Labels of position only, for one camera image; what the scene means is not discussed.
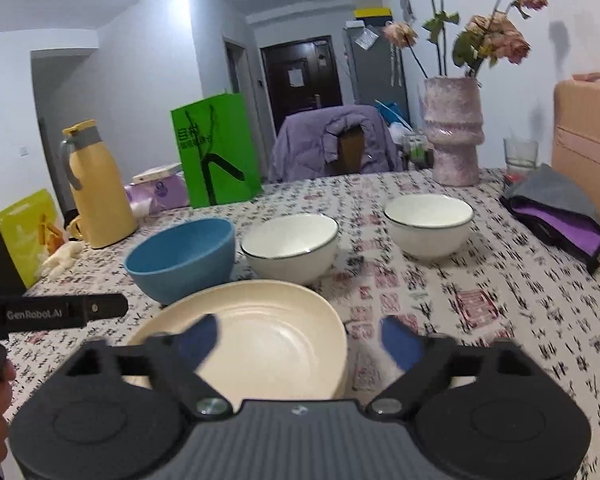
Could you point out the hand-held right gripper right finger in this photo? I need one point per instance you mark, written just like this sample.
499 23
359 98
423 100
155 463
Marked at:
400 342

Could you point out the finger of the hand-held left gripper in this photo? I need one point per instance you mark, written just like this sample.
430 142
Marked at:
107 306

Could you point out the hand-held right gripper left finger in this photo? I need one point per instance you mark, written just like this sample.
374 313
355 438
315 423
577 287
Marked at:
200 342

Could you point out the cream ridged plate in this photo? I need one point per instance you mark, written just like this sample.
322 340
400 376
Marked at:
343 377
270 340

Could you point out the blue bowl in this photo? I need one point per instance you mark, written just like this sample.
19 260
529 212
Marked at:
190 270

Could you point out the white black-rimmed bowl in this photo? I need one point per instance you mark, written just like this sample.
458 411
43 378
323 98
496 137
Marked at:
290 265
430 240

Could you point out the white rubber glove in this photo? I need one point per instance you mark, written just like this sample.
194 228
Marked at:
67 252

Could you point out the yellow-green snack box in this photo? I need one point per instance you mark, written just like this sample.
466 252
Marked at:
20 230

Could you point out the yellow thermos jug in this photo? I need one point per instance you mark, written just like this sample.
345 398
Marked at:
102 200

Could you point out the purple tissue pack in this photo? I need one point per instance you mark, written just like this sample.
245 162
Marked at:
160 195

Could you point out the green paper bag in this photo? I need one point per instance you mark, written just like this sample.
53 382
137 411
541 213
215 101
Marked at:
230 160

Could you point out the wooden chair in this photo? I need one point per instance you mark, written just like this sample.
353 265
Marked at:
352 152

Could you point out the grey purple cloth pouch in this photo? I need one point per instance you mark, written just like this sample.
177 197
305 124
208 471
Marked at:
555 195

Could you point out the pink mottled vase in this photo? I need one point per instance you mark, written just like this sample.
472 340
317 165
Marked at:
452 135

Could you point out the clear drinking glass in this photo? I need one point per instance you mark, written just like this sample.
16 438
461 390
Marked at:
520 157

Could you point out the purple jacket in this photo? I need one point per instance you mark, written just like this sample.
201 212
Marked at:
300 145

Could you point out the pink case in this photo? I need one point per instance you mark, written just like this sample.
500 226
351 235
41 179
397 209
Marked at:
590 160

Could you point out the grey interior door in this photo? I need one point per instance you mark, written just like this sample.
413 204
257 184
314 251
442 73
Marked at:
235 75

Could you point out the grey refrigerator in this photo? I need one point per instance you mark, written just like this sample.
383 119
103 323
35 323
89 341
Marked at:
370 70

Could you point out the folded pale umbrella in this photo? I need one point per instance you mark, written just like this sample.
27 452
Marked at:
394 60

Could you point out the dark entrance door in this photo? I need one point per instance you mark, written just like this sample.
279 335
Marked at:
280 60

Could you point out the dried pink rose bouquet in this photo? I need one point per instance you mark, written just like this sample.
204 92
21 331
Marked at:
510 42

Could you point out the yellow box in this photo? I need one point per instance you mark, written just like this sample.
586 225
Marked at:
372 12

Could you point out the wall picture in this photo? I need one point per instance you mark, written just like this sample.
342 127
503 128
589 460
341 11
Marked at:
407 5

